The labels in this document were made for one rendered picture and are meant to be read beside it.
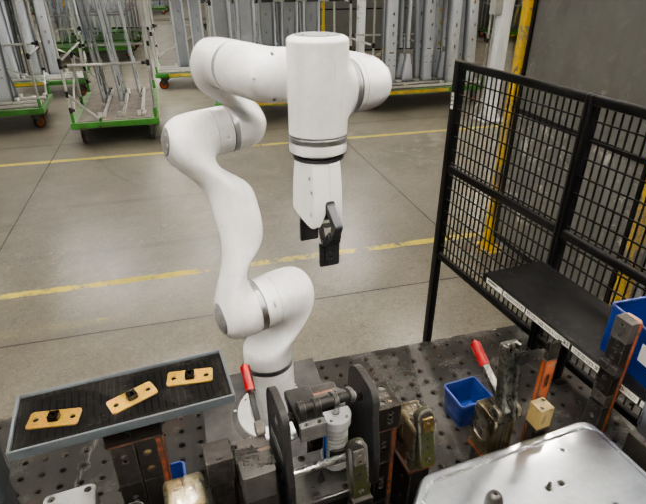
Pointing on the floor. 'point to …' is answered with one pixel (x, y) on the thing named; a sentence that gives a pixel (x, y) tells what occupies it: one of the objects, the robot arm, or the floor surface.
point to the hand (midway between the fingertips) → (318, 246)
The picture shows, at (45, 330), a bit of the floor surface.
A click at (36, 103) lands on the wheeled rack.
